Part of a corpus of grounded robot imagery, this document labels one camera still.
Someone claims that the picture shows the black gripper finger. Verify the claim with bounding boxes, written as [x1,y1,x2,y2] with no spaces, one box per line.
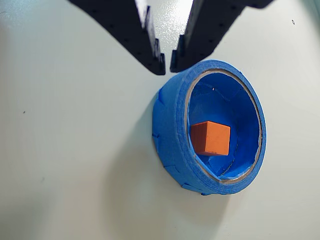
[68,0,167,77]
[169,0,273,74]

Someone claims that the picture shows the orange cube block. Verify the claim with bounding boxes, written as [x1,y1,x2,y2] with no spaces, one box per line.
[190,120,232,157]

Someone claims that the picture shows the blue tape roll bin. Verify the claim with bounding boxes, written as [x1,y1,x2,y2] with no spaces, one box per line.
[151,59,268,196]

